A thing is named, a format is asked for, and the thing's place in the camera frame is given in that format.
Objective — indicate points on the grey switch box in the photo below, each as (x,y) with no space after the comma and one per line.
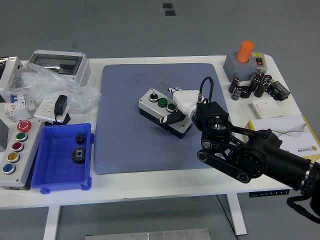
(237,68)

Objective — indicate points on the white box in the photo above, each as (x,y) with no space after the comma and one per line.
(12,68)

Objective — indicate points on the white and yellow booklet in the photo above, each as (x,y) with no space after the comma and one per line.
(295,130)

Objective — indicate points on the orange cylinder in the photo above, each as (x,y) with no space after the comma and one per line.
(245,51)

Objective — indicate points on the white table leg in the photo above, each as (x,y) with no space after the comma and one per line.
(51,222)
(237,215)

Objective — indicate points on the grey five-button control box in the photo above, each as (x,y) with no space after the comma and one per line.
(25,155)

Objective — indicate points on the white circuit breaker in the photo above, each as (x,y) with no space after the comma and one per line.
(16,102)

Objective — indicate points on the white wall switch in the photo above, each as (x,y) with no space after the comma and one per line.
(267,107)

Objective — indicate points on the clear plastic bag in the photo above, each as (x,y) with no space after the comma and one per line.
(50,82)

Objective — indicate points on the black power adapter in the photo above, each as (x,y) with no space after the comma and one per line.
(61,103)

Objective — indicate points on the large black gear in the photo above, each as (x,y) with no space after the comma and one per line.
(78,155)

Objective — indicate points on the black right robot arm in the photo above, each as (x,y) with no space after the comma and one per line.
(270,155)

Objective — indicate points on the white wall socket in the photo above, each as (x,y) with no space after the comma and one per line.
(43,110)

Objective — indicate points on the grey metal plate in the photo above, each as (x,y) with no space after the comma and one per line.
(147,235)

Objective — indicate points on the blue plastic bin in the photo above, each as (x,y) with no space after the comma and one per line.
(57,162)

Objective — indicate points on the dark floor plate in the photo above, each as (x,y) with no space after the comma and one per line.
(170,13)
(167,6)

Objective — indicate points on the black table control panel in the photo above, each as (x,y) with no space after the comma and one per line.
(270,193)

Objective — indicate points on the grey enclosure with clear window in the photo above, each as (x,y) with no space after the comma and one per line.
(57,62)

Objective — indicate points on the dark brown cylindrical capacitor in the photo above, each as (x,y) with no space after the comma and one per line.
(260,89)
(267,78)
(237,93)
(260,75)
(235,84)
(254,83)

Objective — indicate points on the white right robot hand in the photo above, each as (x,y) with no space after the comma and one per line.
(186,100)

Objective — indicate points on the black module with green terminal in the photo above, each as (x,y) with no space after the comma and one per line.
(278,90)

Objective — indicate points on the small black block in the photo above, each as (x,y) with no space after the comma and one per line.
(66,119)

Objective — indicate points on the small black gear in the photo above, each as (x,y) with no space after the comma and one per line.
(80,139)

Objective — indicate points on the grey box corner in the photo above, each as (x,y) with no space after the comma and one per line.
(2,135)

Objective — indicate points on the grey four-button control box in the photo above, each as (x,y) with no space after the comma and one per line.
(155,107)

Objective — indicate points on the blue-grey table mat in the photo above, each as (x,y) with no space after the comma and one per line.
(130,140)

